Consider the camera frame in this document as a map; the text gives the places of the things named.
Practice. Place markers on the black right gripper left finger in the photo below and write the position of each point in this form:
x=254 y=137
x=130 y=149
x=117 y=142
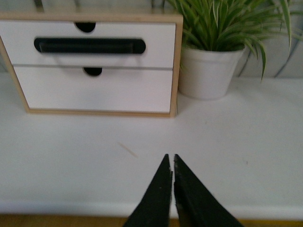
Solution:
x=154 y=207

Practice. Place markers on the white drawer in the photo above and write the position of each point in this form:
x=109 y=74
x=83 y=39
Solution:
x=18 y=38
x=117 y=90

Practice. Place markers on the right spider plant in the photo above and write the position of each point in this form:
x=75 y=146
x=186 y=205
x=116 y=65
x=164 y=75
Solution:
x=230 y=25

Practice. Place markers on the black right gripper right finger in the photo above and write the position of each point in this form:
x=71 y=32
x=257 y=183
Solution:
x=196 y=206

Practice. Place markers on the black drawer handle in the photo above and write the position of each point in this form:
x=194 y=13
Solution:
x=90 y=45

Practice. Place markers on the right white plant pot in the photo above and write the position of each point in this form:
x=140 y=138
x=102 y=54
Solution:
x=206 y=75

